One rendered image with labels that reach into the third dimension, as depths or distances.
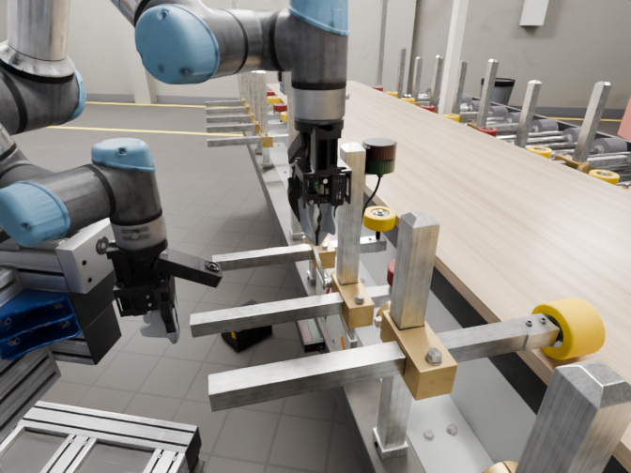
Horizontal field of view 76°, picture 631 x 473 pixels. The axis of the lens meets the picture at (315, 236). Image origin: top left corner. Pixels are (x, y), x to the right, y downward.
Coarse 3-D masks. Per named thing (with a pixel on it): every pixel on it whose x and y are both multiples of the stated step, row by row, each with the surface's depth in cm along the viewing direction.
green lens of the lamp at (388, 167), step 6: (366, 162) 68; (372, 162) 68; (378, 162) 67; (384, 162) 68; (390, 162) 68; (366, 168) 69; (372, 168) 68; (378, 168) 68; (384, 168) 68; (390, 168) 68; (372, 174) 69; (378, 174) 68; (384, 174) 68
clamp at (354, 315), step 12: (336, 276) 82; (336, 288) 80; (348, 288) 78; (360, 288) 78; (348, 300) 75; (372, 300) 75; (348, 312) 73; (360, 312) 74; (372, 312) 74; (348, 324) 74; (360, 324) 75; (372, 324) 76
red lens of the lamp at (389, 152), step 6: (396, 144) 68; (366, 150) 68; (372, 150) 67; (378, 150) 66; (384, 150) 66; (390, 150) 67; (366, 156) 68; (372, 156) 67; (378, 156) 67; (384, 156) 67; (390, 156) 67
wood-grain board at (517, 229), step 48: (384, 96) 256; (432, 144) 158; (480, 144) 158; (384, 192) 113; (432, 192) 113; (480, 192) 113; (528, 192) 113; (576, 192) 113; (624, 192) 113; (480, 240) 89; (528, 240) 89; (576, 240) 89; (624, 240) 89; (480, 288) 73; (528, 288) 73; (576, 288) 73; (624, 288) 73; (624, 336) 62; (624, 432) 47
